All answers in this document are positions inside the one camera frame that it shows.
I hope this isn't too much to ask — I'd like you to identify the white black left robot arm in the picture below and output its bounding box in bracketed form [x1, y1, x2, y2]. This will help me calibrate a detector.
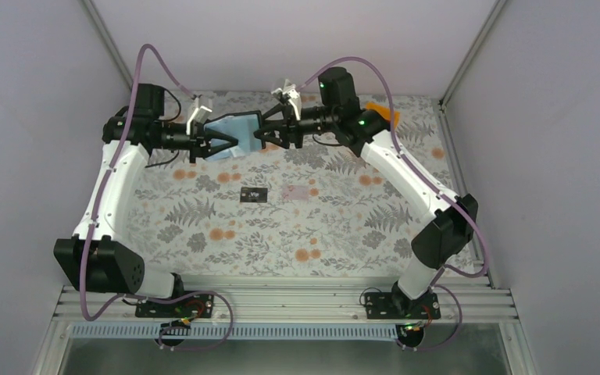
[53, 84, 238, 321]

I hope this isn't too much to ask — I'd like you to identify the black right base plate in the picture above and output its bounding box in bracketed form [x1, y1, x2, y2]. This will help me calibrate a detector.
[362, 291, 441, 320]

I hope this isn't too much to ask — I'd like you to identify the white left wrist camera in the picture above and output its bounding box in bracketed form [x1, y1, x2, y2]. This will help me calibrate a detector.
[186, 95, 213, 136]

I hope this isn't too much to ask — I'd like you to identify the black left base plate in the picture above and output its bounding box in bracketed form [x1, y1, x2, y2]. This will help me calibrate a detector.
[135, 293, 215, 320]

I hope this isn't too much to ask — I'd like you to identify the pale pink floral card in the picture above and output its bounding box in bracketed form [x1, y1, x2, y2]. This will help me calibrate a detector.
[281, 184, 310, 202]

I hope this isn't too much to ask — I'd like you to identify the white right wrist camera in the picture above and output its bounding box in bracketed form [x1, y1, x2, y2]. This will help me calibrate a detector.
[270, 79, 302, 121]

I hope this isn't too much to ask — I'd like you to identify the aluminium frame corner post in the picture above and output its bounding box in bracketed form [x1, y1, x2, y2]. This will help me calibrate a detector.
[79, 0, 133, 88]

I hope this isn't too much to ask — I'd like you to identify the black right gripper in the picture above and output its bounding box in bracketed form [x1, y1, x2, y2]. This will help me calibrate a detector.
[255, 102, 338, 148]

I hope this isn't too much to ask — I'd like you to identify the perforated cable duct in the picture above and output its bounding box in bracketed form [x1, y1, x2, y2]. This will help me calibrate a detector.
[70, 322, 416, 341]

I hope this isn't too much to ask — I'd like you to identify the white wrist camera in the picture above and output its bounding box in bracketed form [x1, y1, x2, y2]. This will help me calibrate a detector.
[270, 79, 302, 121]
[186, 95, 213, 136]

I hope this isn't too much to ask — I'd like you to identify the right aluminium frame post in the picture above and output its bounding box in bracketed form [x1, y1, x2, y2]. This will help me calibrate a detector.
[438, 0, 508, 109]

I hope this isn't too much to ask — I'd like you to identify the dark VIP credit card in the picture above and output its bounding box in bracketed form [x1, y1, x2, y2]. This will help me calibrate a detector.
[240, 187, 269, 203]

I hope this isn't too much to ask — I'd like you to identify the orange plastic bin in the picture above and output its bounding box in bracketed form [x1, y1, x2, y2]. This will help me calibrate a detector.
[365, 102, 401, 129]

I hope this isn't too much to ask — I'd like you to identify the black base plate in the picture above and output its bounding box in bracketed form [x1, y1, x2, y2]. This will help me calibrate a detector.
[135, 293, 215, 320]
[362, 291, 441, 320]

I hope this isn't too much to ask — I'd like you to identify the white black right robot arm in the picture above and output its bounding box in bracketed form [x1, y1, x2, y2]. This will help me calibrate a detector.
[254, 66, 478, 318]

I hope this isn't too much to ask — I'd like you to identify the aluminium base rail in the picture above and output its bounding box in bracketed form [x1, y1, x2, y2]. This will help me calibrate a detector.
[54, 274, 520, 324]

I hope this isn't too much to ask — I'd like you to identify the floral table cover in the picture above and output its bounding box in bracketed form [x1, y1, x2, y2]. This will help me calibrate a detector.
[121, 90, 480, 278]

